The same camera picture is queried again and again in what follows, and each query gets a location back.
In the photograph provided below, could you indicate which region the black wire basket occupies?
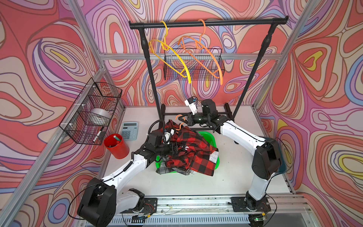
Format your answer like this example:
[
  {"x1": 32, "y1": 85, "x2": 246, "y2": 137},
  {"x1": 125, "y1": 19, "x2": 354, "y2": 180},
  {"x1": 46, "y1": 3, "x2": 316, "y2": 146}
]
[
  {"x1": 59, "y1": 79, "x2": 122, "y2": 145},
  {"x1": 162, "y1": 47, "x2": 225, "y2": 84}
]

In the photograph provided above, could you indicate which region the dark teal bin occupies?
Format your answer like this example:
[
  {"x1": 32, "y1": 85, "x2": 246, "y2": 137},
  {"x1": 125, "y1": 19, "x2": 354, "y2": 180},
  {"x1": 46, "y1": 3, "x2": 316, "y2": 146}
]
[{"x1": 264, "y1": 137, "x2": 287, "y2": 174}]

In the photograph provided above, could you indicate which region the red plastic cup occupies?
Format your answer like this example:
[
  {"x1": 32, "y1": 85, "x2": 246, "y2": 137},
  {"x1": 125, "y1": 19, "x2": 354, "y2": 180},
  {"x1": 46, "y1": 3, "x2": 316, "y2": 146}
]
[{"x1": 104, "y1": 133, "x2": 130, "y2": 159}]

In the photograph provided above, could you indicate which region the black clothes rack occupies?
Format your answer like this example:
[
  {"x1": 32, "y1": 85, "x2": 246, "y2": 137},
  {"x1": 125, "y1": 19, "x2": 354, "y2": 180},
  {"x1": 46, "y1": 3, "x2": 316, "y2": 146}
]
[{"x1": 127, "y1": 16, "x2": 289, "y2": 119}]

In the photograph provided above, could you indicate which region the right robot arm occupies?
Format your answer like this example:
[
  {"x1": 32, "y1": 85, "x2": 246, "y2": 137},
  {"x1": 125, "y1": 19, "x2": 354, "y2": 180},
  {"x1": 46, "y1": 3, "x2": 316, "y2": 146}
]
[{"x1": 178, "y1": 97, "x2": 283, "y2": 211}]

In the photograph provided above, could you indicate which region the green plastic basket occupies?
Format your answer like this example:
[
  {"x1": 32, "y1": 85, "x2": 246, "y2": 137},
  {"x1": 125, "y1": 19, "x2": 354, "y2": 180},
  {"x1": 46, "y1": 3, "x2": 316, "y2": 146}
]
[{"x1": 156, "y1": 131, "x2": 216, "y2": 174}]

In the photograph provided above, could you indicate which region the orange hanger with grey shirt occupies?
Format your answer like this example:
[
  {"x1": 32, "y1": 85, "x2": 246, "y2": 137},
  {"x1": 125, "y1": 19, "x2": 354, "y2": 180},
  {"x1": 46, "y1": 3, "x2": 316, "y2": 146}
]
[{"x1": 178, "y1": 19, "x2": 224, "y2": 86}]

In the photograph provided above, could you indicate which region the black marker in basket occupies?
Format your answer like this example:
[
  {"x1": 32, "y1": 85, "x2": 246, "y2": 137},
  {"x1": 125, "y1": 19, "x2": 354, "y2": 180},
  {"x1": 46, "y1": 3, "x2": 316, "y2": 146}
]
[{"x1": 93, "y1": 130, "x2": 102, "y2": 143}]

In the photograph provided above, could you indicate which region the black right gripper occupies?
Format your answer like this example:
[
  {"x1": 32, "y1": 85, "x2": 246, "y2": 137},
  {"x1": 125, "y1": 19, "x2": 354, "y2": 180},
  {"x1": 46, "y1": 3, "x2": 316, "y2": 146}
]
[{"x1": 178, "y1": 111, "x2": 209, "y2": 127}]

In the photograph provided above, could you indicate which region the grey tape roll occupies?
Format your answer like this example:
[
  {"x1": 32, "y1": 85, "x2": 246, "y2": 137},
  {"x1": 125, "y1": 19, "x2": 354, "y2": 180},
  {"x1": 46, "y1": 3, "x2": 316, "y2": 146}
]
[{"x1": 87, "y1": 108, "x2": 111, "y2": 126}]

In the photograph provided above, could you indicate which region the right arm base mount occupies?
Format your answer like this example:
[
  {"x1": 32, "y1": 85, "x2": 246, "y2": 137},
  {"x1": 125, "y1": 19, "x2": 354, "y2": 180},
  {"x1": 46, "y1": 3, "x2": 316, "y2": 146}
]
[{"x1": 229, "y1": 195, "x2": 271, "y2": 213}]

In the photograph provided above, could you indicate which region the light blue desk calculator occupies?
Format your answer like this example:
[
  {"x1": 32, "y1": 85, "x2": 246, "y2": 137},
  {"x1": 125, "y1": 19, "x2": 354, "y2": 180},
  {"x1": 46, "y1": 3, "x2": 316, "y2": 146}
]
[{"x1": 121, "y1": 122, "x2": 139, "y2": 141}]

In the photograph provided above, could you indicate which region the yellow plastic hanger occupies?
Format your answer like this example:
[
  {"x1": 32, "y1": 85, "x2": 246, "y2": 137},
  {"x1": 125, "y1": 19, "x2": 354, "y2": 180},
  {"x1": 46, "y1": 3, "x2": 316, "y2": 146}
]
[{"x1": 148, "y1": 20, "x2": 192, "y2": 85}]

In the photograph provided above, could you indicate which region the rear black wire basket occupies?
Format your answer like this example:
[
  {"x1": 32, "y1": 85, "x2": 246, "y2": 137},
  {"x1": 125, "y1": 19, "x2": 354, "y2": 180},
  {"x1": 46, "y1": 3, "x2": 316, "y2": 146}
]
[{"x1": 162, "y1": 47, "x2": 225, "y2": 84}]

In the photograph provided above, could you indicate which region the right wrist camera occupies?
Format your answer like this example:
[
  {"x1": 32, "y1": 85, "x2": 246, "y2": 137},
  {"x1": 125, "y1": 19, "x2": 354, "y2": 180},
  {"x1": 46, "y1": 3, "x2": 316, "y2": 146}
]
[{"x1": 184, "y1": 96, "x2": 198, "y2": 115}]

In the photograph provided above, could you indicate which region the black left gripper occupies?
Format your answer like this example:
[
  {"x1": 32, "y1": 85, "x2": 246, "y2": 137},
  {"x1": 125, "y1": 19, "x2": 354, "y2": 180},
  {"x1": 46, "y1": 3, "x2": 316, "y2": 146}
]
[{"x1": 154, "y1": 142, "x2": 184, "y2": 157}]

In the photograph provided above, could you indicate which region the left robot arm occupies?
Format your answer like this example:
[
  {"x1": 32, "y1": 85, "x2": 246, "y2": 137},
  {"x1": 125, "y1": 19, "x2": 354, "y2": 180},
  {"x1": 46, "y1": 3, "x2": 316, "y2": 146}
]
[{"x1": 77, "y1": 120, "x2": 177, "y2": 227}]

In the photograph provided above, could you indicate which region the grey plaid long-sleeve shirt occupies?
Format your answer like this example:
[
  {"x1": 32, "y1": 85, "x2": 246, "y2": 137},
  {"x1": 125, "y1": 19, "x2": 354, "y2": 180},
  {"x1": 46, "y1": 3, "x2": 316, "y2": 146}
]
[{"x1": 156, "y1": 166, "x2": 190, "y2": 176}]

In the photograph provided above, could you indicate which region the red plaid long-sleeve shirt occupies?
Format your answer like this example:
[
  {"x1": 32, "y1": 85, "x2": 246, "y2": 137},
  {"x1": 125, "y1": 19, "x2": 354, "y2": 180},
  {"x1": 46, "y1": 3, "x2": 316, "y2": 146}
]
[{"x1": 161, "y1": 120, "x2": 219, "y2": 176}]

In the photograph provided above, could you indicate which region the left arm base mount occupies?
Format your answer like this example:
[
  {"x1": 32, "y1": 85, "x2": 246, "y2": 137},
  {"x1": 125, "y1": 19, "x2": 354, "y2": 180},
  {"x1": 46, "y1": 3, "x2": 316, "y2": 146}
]
[{"x1": 123, "y1": 197, "x2": 158, "y2": 214}]

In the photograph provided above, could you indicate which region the orange hanger with red shirt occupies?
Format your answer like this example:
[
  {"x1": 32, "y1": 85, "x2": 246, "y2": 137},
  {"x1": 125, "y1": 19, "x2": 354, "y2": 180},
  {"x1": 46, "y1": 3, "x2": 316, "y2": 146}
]
[{"x1": 175, "y1": 114, "x2": 185, "y2": 131}]

